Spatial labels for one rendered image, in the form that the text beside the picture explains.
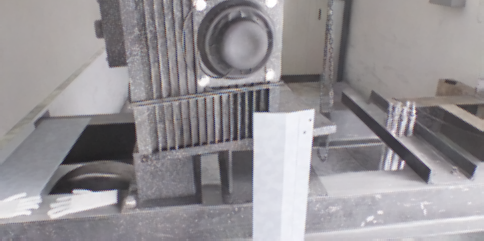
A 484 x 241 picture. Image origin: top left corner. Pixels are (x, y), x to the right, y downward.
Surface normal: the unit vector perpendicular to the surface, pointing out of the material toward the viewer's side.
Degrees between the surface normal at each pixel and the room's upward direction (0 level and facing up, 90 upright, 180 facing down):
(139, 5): 90
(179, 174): 90
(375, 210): 90
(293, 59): 90
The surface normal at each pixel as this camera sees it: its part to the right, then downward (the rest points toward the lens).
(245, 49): 0.30, 0.36
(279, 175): 0.01, 0.38
